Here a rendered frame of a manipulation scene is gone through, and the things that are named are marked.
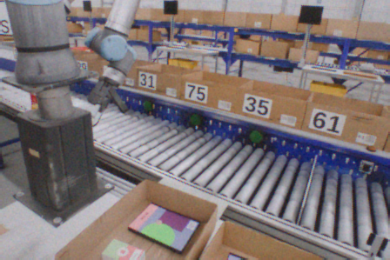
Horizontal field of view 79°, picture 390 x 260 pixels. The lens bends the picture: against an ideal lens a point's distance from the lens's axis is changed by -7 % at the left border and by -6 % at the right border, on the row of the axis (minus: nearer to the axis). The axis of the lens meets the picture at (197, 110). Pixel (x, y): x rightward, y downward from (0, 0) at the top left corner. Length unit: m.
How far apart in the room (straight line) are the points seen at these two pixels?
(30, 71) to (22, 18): 0.14
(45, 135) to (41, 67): 0.20
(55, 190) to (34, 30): 0.50
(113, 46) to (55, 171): 0.45
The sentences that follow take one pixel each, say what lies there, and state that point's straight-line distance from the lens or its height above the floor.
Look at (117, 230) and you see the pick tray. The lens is 0.89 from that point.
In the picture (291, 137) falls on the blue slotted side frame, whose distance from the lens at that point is 1.39.
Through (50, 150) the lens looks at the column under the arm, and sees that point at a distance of 0.86.
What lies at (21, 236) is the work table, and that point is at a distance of 0.97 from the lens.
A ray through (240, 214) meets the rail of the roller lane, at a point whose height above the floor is 0.72.
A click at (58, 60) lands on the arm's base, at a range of 0.82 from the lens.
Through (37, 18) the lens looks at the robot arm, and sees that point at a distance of 0.81.
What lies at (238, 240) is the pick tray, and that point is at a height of 0.80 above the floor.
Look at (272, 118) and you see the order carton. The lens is 1.44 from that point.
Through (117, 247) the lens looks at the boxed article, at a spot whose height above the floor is 0.80.
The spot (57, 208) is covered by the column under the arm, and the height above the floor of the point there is 0.78.
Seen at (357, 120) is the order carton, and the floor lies 1.01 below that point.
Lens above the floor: 1.39
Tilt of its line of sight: 19 degrees down
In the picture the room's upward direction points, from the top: 4 degrees clockwise
